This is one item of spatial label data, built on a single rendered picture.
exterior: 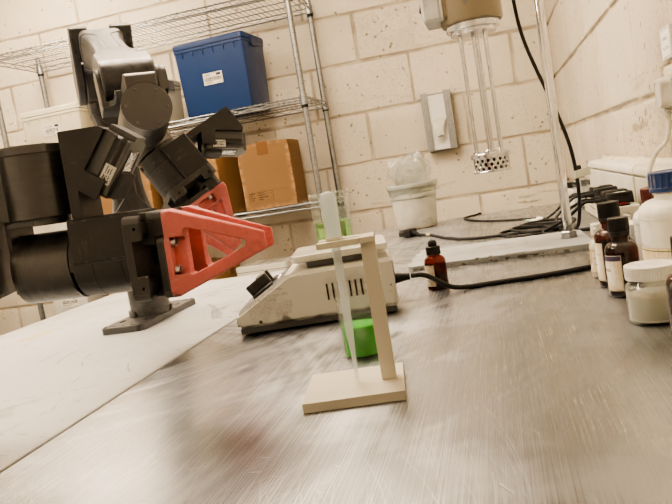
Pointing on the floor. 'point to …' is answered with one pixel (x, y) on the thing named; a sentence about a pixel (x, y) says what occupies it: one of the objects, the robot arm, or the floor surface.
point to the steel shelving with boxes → (206, 105)
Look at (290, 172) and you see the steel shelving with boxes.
